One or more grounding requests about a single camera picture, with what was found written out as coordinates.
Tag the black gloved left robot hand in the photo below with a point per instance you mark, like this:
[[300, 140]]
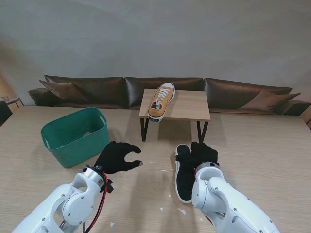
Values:
[[114, 157]]

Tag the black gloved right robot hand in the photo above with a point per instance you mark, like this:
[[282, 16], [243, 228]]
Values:
[[204, 154]]

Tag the brown bristle shoe brush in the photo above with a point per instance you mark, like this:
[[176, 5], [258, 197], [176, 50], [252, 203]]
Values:
[[87, 134]]

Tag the yellow canvas sneaker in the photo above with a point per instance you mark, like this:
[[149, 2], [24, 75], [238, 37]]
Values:
[[160, 106], [182, 184]]

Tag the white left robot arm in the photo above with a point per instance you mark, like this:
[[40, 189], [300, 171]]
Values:
[[68, 206]]

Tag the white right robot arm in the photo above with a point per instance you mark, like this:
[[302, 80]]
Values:
[[226, 201]]

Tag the green plastic basket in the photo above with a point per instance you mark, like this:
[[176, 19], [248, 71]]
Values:
[[70, 145]]

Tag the small wooden black-legged table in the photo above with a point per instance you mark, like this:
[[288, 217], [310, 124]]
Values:
[[189, 106]]

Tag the dark brown leather sofa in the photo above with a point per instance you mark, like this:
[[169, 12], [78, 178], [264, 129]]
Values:
[[102, 89]]

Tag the light wooden furniture piece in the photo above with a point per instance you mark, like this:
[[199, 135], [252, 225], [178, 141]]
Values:
[[307, 119]]

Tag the small background side table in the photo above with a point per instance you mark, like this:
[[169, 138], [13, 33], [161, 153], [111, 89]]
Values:
[[13, 100]]

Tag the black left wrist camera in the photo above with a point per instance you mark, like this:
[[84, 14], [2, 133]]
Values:
[[109, 187]]

